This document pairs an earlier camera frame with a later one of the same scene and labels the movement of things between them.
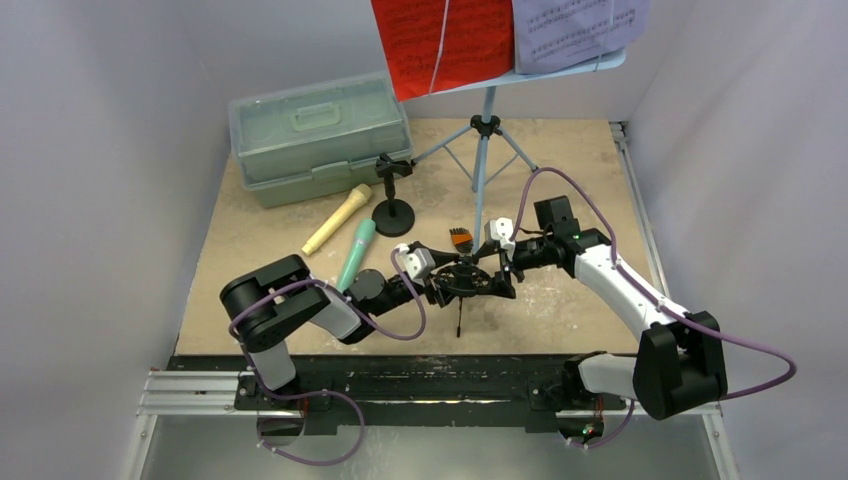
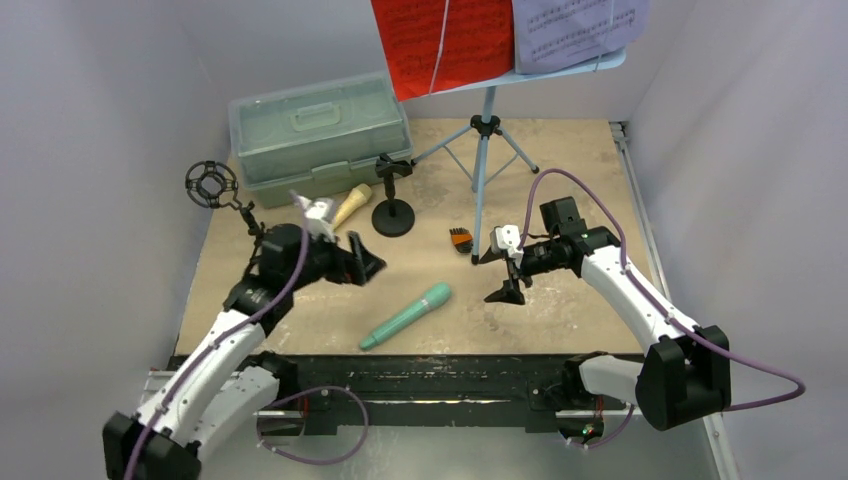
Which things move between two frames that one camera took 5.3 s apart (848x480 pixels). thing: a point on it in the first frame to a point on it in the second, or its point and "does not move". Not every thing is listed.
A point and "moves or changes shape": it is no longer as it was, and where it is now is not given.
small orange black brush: [462, 239] does not move
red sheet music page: [434, 45] does not move
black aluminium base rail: [389, 393] does not move
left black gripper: [441, 293] to [346, 268]
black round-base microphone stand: [393, 217] does not move
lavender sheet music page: [549, 35] does not move
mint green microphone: [363, 234] moves or changes shape
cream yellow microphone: [358, 198] does not move
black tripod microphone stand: [463, 279] to [213, 184]
